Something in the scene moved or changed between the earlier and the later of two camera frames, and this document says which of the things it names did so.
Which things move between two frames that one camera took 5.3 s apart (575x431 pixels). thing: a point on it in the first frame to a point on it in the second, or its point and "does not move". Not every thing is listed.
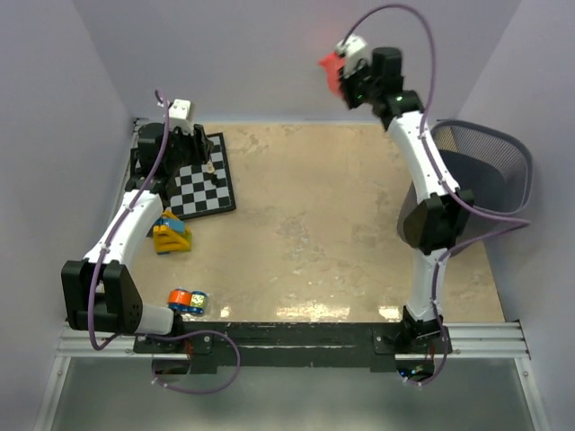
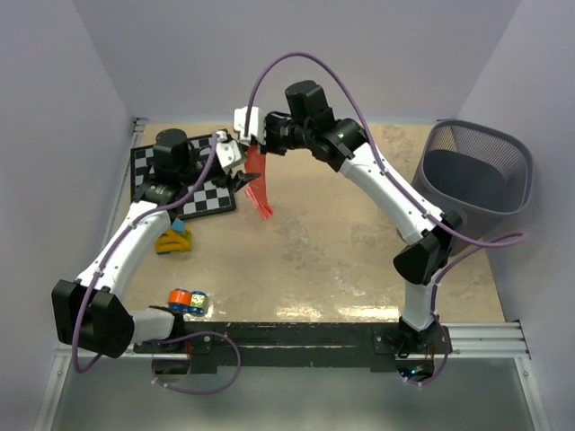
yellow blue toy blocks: [171, 234] does not move
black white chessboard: [195, 194] does not move
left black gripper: [203, 145] to [239, 180]
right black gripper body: [358, 88] to [281, 135]
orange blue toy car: [180, 299] does not move
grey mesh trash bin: [489, 164] does not move
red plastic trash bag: [332, 63] to [256, 190]
